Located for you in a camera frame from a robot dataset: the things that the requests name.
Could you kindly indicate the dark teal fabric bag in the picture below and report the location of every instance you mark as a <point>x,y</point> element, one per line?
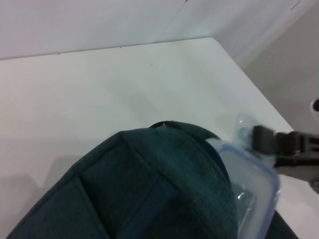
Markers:
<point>149,186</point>

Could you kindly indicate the clear box with blue lid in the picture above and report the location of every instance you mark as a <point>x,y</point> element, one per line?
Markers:
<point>249,179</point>

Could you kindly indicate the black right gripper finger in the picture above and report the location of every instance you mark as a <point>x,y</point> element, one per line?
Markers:
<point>304,171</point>
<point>286,147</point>

